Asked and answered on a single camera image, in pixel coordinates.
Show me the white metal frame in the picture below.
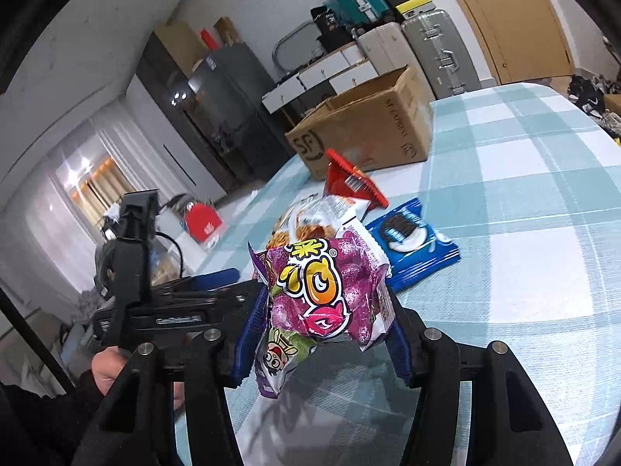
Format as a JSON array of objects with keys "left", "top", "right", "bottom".
[{"left": 272, "top": 22, "right": 326, "bottom": 76}]

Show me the large brown carton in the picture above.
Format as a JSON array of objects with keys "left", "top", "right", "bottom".
[{"left": 154, "top": 22, "right": 210, "bottom": 78}]

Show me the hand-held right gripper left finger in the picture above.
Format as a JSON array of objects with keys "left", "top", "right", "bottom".
[{"left": 73, "top": 282, "right": 272, "bottom": 466}]

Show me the pile of sneakers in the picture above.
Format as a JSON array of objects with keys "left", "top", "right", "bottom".
[{"left": 565, "top": 74, "right": 621, "bottom": 139}]

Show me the white curtain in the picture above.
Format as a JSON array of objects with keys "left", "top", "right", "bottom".
[{"left": 19, "top": 116, "right": 195, "bottom": 311}]

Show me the beige suitcase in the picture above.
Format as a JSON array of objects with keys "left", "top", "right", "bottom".
[{"left": 356, "top": 22, "right": 428, "bottom": 78}]

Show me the black printed box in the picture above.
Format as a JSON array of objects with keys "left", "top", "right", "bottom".
[{"left": 310, "top": 5, "right": 347, "bottom": 42}]

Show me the person's left forearm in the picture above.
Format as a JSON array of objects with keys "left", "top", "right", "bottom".
[{"left": 0, "top": 371, "right": 105, "bottom": 466}]

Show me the tan wooden door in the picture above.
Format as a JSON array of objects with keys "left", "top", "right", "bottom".
[{"left": 432, "top": 0, "right": 576, "bottom": 85}]

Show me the orange noodle snack packet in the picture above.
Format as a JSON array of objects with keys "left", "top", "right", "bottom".
[{"left": 269, "top": 194, "right": 370, "bottom": 253}]

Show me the red gift box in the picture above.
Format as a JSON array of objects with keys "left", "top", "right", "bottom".
[{"left": 184, "top": 204, "right": 225, "bottom": 246}]

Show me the dark glass cabinet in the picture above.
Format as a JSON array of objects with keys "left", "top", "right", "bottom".
[{"left": 135, "top": 31, "right": 234, "bottom": 195}]

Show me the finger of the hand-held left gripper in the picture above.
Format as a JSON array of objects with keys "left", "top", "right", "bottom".
[
  {"left": 150, "top": 268, "right": 241, "bottom": 298},
  {"left": 208, "top": 282, "right": 265, "bottom": 333}
]

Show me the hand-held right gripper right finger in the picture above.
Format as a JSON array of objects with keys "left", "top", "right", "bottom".
[{"left": 381, "top": 284, "right": 576, "bottom": 466}]

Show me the purple grape candy packet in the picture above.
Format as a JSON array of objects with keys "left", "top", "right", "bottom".
[{"left": 248, "top": 230, "right": 391, "bottom": 399}]

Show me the white drawer desk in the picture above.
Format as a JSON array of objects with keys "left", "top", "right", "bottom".
[{"left": 262, "top": 41, "right": 382, "bottom": 117}]

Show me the cardboard box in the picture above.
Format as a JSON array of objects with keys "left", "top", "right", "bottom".
[{"left": 285, "top": 64, "right": 434, "bottom": 180}]

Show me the silver suitcase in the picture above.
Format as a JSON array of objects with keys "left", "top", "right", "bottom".
[{"left": 400, "top": 10, "right": 483, "bottom": 100}]

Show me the flat brown cardboard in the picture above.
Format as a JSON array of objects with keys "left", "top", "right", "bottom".
[{"left": 213, "top": 17, "right": 243, "bottom": 44}]

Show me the blue cookie packet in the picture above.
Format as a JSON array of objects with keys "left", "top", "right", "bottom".
[{"left": 365, "top": 197, "right": 461, "bottom": 292}]

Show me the red triangular snack packet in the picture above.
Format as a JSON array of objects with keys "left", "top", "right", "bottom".
[{"left": 324, "top": 148, "right": 390, "bottom": 210}]

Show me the dark grey refrigerator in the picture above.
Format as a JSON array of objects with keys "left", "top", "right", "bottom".
[{"left": 187, "top": 41, "right": 297, "bottom": 190}]

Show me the person's left hand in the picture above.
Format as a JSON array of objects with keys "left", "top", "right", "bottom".
[{"left": 91, "top": 347, "right": 132, "bottom": 397}]

